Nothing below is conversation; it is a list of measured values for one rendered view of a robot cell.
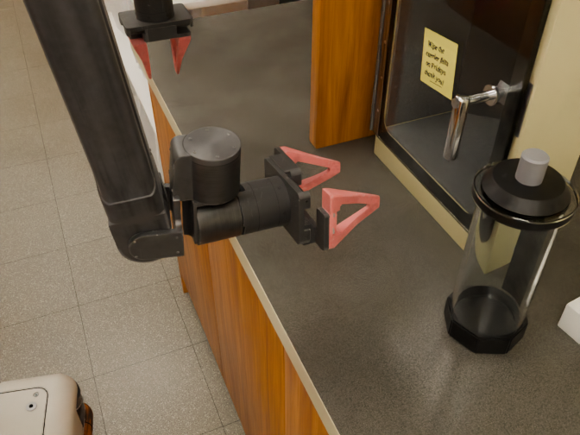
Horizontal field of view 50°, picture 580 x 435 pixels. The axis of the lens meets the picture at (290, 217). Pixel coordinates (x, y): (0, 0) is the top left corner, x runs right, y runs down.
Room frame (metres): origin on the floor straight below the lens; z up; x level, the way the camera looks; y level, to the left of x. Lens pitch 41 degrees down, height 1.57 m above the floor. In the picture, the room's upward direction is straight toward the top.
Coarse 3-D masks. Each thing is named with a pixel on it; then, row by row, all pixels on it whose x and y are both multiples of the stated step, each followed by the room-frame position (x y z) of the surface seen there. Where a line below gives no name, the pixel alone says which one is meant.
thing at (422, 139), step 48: (432, 0) 0.79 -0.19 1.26; (480, 0) 0.71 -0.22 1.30; (528, 0) 0.64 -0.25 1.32; (480, 48) 0.69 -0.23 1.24; (528, 48) 0.62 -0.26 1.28; (384, 96) 0.87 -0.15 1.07; (432, 96) 0.76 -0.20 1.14; (384, 144) 0.86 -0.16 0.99; (432, 144) 0.74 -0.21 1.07; (480, 144) 0.66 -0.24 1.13; (432, 192) 0.72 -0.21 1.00
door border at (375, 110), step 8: (392, 0) 0.88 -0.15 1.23; (384, 16) 0.90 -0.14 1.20; (384, 24) 0.89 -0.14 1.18; (384, 32) 0.89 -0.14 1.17; (384, 40) 0.89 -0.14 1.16; (384, 48) 0.89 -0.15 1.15; (376, 56) 0.90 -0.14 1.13; (384, 56) 0.89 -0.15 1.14; (384, 64) 0.88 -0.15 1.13; (384, 72) 0.88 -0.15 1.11; (376, 80) 0.90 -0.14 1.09; (376, 88) 0.90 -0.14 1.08; (376, 96) 0.89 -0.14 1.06; (376, 104) 0.89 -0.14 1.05; (376, 112) 0.89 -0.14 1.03; (376, 120) 0.89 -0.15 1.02; (376, 128) 0.89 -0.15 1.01
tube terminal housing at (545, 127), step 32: (576, 0) 0.62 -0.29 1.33; (544, 32) 0.62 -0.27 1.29; (576, 32) 0.63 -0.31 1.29; (544, 64) 0.61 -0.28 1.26; (576, 64) 0.63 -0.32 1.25; (544, 96) 0.62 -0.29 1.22; (576, 96) 0.64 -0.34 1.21; (544, 128) 0.63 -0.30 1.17; (576, 128) 0.65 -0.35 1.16; (384, 160) 0.87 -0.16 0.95; (576, 160) 0.66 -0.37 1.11; (416, 192) 0.78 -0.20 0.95; (448, 224) 0.70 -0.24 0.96
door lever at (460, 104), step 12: (456, 96) 0.64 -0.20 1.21; (468, 96) 0.64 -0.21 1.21; (480, 96) 0.65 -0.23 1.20; (492, 96) 0.65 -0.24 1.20; (456, 108) 0.64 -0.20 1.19; (468, 108) 0.64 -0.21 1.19; (456, 120) 0.63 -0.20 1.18; (456, 132) 0.63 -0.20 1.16; (456, 144) 0.63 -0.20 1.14; (444, 156) 0.64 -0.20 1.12; (456, 156) 0.63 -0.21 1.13
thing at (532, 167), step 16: (512, 160) 0.55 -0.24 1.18; (528, 160) 0.51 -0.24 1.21; (544, 160) 0.51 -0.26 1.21; (496, 176) 0.52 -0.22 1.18; (512, 176) 0.52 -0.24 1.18; (528, 176) 0.51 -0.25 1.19; (544, 176) 0.51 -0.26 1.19; (560, 176) 0.52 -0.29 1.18; (496, 192) 0.50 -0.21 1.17; (512, 192) 0.49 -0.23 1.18; (528, 192) 0.49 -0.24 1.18; (544, 192) 0.49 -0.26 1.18; (560, 192) 0.49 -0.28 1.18; (512, 208) 0.48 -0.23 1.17; (528, 208) 0.48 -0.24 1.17; (544, 208) 0.48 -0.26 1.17; (560, 208) 0.48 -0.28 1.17
